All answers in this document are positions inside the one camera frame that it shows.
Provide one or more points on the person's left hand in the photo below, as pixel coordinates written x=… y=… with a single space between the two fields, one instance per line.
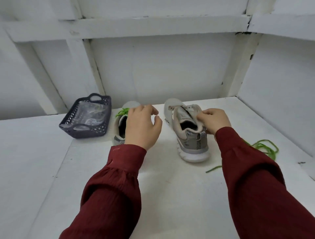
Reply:
x=141 y=128

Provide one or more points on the clear plastic bag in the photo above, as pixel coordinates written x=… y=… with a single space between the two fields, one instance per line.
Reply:
x=91 y=114

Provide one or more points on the person's left forearm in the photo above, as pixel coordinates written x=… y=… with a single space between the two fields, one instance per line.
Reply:
x=111 y=197

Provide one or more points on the grey mesh shoe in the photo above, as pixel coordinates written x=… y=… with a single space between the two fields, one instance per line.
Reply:
x=118 y=129
x=189 y=140

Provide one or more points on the green shoelace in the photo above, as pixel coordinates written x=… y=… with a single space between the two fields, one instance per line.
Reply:
x=121 y=112
x=266 y=145

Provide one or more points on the dark plastic lattice basket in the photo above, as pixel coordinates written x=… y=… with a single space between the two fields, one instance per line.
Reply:
x=69 y=127

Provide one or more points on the person's right hand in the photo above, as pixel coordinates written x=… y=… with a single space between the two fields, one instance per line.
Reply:
x=214 y=120

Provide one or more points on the person's right forearm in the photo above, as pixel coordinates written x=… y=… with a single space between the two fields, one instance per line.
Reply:
x=261 y=192

